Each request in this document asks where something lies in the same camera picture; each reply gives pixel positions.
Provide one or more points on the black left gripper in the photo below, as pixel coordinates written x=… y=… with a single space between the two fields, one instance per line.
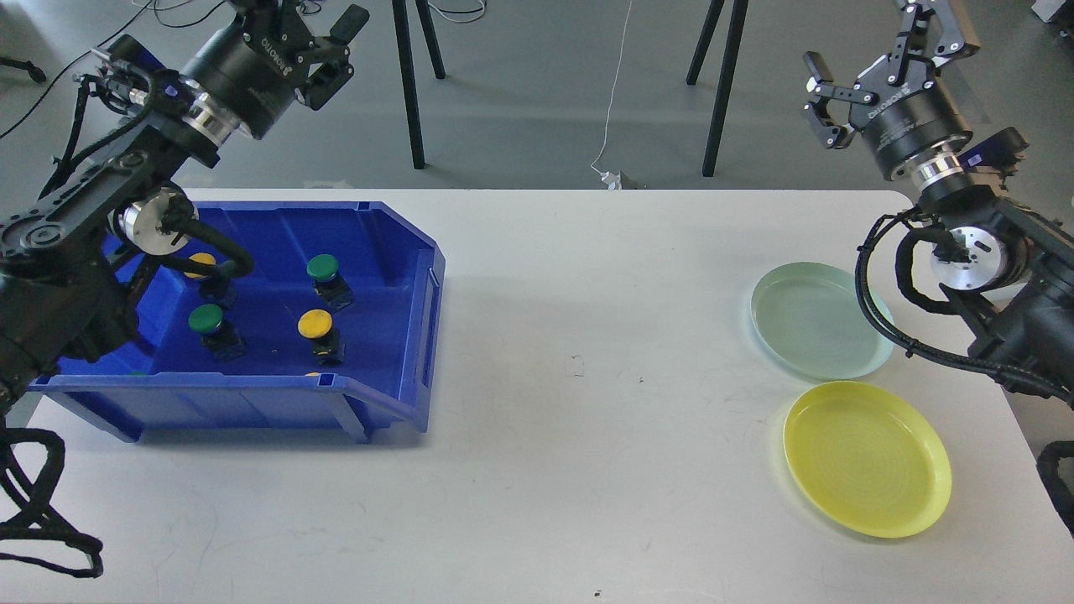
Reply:
x=266 y=59

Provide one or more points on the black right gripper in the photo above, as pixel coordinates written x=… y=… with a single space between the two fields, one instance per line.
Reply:
x=898 y=105

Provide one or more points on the green button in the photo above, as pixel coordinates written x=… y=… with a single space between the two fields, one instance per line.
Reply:
x=328 y=283
x=216 y=333

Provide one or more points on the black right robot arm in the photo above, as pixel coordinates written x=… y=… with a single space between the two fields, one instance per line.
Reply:
x=969 y=249

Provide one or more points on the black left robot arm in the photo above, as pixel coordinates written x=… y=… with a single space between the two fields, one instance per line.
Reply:
x=77 y=262

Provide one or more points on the pale green plate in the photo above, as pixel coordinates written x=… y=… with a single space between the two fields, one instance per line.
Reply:
x=807 y=317

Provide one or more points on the yellow plate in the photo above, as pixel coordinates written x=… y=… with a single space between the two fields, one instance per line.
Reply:
x=867 y=459

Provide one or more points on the black stand legs left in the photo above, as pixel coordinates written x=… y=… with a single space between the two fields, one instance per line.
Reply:
x=408 y=77

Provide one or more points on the black stand legs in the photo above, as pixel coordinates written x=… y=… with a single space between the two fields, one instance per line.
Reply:
x=730 y=59
x=408 y=77

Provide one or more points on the black stand legs right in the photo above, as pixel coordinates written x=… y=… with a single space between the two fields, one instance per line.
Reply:
x=730 y=59

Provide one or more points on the blue plastic bin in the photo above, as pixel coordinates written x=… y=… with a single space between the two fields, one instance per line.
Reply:
x=167 y=380

